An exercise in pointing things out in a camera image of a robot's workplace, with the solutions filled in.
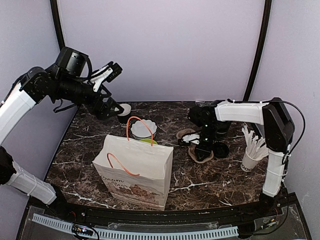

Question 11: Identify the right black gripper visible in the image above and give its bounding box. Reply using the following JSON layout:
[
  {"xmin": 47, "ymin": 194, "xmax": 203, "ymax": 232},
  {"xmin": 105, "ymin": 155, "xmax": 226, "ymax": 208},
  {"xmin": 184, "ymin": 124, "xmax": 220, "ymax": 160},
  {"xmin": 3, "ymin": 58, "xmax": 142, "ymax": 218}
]
[{"xmin": 194, "ymin": 122, "xmax": 219, "ymax": 162}]

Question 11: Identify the cardboard cup carrier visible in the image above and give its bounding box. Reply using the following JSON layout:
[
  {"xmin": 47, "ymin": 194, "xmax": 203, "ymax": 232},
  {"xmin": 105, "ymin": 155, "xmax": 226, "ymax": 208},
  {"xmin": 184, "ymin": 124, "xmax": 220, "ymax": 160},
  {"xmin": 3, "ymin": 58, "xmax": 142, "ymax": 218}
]
[{"xmin": 176, "ymin": 128, "xmax": 214, "ymax": 164}]

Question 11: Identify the stack of paper cups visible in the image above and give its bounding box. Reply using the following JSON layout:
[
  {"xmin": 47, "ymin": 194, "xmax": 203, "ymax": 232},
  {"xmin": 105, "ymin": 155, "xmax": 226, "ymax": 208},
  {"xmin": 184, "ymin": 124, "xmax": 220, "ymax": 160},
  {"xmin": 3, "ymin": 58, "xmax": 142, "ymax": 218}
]
[{"xmin": 117, "ymin": 103, "xmax": 132, "ymax": 128}]

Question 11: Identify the stack of black lids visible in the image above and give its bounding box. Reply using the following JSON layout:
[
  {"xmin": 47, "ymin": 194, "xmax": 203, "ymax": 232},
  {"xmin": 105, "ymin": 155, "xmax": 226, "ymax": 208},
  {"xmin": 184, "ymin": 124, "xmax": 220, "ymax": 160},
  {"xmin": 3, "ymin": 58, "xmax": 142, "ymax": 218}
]
[{"xmin": 212, "ymin": 142, "xmax": 230, "ymax": 159}]

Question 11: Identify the black paper coffee cup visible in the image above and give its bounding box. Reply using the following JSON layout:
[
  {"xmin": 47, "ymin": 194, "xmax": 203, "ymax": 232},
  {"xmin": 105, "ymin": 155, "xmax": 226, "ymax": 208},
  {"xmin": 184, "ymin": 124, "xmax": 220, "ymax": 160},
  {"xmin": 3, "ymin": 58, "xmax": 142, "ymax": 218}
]
[{"xmin": 215, "ymin": 121, "xmax": 232, "ymax": 141}]

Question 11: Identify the kraft paper bag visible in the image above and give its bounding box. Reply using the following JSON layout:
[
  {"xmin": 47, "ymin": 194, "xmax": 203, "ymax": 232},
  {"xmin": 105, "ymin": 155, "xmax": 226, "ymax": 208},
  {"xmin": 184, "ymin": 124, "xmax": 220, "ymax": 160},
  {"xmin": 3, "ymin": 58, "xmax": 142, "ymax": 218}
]
[{"xmin": 93, "ymin": 134, "xmax": 174, "ymax": 211}]

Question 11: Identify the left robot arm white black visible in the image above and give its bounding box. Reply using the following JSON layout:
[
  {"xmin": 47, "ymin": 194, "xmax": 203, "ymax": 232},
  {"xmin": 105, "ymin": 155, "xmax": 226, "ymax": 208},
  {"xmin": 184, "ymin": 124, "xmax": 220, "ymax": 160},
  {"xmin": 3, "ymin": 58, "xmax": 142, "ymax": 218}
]
[{"xmin": 0, "ymin": 47, "xmax": 124, "ymax": 218}]

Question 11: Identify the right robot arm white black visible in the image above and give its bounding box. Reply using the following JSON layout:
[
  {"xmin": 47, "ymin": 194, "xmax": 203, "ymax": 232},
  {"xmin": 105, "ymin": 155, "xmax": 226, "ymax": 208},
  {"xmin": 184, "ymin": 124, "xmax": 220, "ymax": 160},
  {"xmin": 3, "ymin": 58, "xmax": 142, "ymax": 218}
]
[{"xmin": 179, "ymin": 97, "xmax": 297, "ymax": 198}]

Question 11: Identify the white scalloped bowl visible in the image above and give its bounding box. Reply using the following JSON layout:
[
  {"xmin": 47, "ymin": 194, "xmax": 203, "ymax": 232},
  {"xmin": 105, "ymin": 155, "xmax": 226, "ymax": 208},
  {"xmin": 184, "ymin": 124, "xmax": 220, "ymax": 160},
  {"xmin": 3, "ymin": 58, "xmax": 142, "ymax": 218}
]
[{"xmin": 130, "ymin": 119, "xmax": 158, "ymax": 140}]

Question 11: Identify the green bowl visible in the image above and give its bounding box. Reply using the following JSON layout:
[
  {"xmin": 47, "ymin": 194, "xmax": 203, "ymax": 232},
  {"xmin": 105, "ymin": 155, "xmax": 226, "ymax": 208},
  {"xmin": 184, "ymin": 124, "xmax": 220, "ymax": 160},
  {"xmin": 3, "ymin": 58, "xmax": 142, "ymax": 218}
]
[{"xmin": 140, "ymin": 138, "xmax": 158, "ymax": 146}]

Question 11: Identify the white cup holding straws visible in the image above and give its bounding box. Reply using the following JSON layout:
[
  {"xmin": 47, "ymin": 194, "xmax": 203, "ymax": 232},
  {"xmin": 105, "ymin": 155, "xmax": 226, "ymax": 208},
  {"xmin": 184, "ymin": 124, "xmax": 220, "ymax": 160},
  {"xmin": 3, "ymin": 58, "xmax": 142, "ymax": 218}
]
[{"xmin": 240, "ymin": 148, "xmax": 260, "ymax": 172}]

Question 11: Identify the bundle of wrapped straws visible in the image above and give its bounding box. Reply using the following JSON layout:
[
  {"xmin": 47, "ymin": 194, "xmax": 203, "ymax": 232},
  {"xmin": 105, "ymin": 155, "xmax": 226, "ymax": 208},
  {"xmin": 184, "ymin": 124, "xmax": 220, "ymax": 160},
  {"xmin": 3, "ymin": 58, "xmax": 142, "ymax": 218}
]
[{"xmin": 241, "ymin": 125, "xmax": 269, "ymax": 161}]

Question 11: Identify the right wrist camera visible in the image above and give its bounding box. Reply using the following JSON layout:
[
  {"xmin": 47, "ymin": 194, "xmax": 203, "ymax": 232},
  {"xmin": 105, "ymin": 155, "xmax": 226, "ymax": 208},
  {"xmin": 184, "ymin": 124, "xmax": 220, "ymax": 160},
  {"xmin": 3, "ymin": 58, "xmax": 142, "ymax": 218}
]
[{"xmin": 178, "ymin": 133, "xmax": 200, "ymax": 146}]

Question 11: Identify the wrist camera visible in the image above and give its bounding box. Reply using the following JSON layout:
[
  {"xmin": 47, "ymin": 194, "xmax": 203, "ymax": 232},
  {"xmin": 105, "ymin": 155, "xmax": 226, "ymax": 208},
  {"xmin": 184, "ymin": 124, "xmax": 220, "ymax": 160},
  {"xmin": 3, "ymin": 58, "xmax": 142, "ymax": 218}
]
[
  {"xmin": 178, "ymin": 133, "xmax": 200, "ymax": 146},
  {"xmin": 89, "ymin": 61, "xmax": 123, "ymax": 93}
]

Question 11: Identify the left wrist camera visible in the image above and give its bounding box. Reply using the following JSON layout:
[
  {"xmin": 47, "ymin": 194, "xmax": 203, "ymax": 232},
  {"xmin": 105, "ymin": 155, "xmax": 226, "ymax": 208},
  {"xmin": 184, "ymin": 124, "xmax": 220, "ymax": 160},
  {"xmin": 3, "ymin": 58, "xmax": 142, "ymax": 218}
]
[{"xmin": 89, "ymin": 61, "xmax": 123, "ymax": 93}]

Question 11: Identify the black front rail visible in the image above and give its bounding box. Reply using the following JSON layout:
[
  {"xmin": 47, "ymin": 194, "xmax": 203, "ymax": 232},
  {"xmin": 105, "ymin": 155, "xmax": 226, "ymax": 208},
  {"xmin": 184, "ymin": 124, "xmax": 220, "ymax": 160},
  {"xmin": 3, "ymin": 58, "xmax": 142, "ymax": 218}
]
[{"xmin": 42, "ymin": 199, "xmax": 285, "ymax": 226}]

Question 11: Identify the left black frame post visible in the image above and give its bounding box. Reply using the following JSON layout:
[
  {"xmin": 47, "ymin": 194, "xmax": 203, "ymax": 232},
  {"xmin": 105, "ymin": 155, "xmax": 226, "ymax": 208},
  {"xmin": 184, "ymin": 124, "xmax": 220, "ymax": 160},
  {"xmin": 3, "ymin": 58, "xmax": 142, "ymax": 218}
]
[{"xmin": 50, "ymin": 0, "xmax": 66, "ymax": 50}]

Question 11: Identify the black frame post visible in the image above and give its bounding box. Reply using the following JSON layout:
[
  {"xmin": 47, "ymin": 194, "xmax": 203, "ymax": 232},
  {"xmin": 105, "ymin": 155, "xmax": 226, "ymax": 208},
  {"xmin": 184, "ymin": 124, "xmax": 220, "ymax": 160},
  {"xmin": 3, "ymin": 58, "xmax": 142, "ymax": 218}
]
[
  {"xmin": 242, "ymin": 0, "xmax": 273, "ymax": 101},
  {"xmin": 50, "ymin": 0, "xmax": 66, "ymax": 50}
]

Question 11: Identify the white cable duct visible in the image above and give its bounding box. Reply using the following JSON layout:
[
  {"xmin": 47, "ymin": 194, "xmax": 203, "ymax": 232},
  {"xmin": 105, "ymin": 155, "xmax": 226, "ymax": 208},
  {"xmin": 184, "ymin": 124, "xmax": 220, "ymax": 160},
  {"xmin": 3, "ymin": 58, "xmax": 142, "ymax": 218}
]
[{"xmin": 32, "ymin": 213, "xmax": 240, "ymax": 240}]

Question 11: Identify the right black frame post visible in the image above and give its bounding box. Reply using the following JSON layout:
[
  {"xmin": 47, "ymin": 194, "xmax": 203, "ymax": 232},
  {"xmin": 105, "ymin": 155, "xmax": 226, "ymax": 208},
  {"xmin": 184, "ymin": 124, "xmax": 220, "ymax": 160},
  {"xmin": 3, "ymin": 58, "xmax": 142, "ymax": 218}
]
[{"xmin": 242, "ymin": 0, "xmax": 273, "ymax": 101}]

